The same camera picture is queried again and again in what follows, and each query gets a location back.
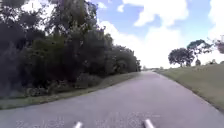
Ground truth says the robot's own part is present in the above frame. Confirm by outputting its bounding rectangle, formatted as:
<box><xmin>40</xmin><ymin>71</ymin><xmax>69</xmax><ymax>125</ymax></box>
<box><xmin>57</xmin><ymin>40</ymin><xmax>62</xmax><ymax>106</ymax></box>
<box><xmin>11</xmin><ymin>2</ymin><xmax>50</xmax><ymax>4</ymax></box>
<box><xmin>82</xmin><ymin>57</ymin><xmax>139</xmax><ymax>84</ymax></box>
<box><xmin>73</xmin><ymin>121</ymin><xmax>84</xmax><ymax>128</ymax></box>
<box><xmin>143</xmin><ymin>118</ymin><xmax>156</xmax><ymax>128</ymax></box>

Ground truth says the grey asphalt path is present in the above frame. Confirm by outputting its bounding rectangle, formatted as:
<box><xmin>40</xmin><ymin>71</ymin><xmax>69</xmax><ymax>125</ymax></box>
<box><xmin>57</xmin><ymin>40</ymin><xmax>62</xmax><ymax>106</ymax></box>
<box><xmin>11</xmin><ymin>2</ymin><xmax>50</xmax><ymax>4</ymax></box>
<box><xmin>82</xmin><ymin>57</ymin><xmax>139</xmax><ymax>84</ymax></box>
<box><xmin>0</xmin><ymin>70</ymin><xmax>224</xmax><ymax>128</ymax></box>

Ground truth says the grass field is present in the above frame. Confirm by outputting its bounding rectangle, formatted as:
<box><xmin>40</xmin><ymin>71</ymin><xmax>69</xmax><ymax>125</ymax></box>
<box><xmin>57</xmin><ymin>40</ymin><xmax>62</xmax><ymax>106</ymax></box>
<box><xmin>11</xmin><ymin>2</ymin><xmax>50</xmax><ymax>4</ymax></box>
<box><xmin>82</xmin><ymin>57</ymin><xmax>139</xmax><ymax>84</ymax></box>
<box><xmin>154</xmin><ymin>63</ymin><xmax>224</xmax><ymax>113</ymax></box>

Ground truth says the round dark tree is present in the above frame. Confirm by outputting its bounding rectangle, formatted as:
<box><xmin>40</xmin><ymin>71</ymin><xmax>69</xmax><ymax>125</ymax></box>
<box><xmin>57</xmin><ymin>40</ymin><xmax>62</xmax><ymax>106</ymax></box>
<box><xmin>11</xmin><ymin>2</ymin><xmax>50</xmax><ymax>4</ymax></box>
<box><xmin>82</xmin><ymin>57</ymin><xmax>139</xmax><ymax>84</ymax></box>
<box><xmin>167</xmin><ymin>47</ymin><xmax>196</xmax><ymax>68</ymax></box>

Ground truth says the wood of dark trees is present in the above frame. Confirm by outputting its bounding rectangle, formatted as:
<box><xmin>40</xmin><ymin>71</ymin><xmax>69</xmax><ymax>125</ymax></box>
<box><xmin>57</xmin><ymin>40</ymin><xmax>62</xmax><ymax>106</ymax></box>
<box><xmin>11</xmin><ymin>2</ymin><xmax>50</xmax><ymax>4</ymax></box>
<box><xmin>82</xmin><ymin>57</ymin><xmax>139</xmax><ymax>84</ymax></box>
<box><xmin>0</xmin><ymin>0</ymin><xmax>143</xmax><ymax>99</ymax></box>

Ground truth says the group of trees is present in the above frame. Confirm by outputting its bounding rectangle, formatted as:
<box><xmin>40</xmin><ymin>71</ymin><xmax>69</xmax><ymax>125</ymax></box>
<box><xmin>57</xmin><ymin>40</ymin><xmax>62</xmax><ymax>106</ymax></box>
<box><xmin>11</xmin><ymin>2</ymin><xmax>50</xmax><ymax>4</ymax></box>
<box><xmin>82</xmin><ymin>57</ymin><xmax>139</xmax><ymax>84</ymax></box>
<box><xmin>213</xmin><ymin>37</ymin><xmax>224</xmax><ymax>65</ymax></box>

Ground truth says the tall thin-trunk tree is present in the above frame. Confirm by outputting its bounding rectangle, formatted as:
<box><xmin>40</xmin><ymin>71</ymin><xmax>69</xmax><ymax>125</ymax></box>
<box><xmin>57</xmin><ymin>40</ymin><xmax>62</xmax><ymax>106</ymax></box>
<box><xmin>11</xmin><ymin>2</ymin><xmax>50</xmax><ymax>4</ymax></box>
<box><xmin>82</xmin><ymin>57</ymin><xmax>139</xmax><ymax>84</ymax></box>
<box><xmin>186</xmin><ymin>39</ymin><xmax>214</xmax><ymax>67</ymax></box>

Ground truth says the grass strip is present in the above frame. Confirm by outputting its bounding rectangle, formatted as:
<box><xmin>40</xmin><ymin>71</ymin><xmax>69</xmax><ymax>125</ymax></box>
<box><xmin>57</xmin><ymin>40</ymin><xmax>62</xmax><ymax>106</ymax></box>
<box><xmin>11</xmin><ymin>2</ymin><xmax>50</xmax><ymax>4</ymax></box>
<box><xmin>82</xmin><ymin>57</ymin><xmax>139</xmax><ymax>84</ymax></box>
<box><xmin>0</xmin><ymin>71</ymin><xmax>143</xmax><ymax>111</ymax></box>

